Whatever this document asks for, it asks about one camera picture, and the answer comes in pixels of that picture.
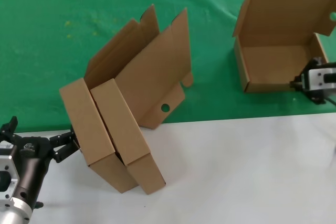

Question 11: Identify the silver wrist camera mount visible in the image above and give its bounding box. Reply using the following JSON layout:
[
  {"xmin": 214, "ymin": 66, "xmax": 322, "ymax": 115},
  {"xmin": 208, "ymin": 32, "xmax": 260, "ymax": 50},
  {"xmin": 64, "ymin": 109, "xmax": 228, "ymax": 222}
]
[
  {"xmin": 0, "ymin": 141, "xmax": 20, "ymax": 209},
  {"xmin": 301, "ymin": 62, "xmax": 336, "ymax": 91}
]

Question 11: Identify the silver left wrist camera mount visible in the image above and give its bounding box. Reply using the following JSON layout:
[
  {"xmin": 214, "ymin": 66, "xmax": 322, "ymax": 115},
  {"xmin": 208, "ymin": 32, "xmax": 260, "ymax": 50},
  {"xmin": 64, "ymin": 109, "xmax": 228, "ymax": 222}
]
[{"xmin": 0, "ymin": 141, "xmax": 20, "ymax": 209}]

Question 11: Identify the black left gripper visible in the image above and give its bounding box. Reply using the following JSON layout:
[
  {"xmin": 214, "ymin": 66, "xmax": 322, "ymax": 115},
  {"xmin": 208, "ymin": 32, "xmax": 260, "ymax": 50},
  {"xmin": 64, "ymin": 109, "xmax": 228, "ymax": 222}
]
[{"xmin": 0, "ymin": 115, "xmax": 80, "ymax": 208}]

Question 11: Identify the green table cloth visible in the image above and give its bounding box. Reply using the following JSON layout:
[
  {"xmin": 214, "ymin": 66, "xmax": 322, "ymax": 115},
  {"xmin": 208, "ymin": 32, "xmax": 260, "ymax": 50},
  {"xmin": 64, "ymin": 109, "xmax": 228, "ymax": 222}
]
[{"xmin": 0, "ymin": 0, "xmax": 336, "ymax": 133}]

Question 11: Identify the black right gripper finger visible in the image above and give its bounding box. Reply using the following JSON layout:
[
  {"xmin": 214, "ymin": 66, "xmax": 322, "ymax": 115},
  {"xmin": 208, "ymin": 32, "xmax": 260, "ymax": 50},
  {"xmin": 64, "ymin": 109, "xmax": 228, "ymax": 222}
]
[
  {"xmin": 289, "ymin": 81, "xmax": 328, "ymax": 105},
  {"xmin": 293, "ymin": 57, "xmax": 320, "ymax": 82}
]

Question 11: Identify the brown cardboard mailer box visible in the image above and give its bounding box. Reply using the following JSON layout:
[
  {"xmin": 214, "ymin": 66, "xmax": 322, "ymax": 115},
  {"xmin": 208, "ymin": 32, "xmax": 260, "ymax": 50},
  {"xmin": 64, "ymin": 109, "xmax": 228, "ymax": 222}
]
[
  {"xmin": 59, "ymin": 4, "xmax": 160, "ymax": 195},
  {"xmin": 89, "ymin": 7, "xmax": 194, "ymax": 196},
  {"xmin": 233, "ymin": 0, "xmax": 336, "ymax": 93}
]

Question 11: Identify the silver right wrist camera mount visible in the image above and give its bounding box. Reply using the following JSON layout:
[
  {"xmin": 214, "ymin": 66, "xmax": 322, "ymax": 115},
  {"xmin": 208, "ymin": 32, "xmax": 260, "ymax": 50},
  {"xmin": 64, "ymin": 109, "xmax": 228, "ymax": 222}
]
[{"xmin": 301, "ymin": 62, "xmax": 336, "ymax": 91}]

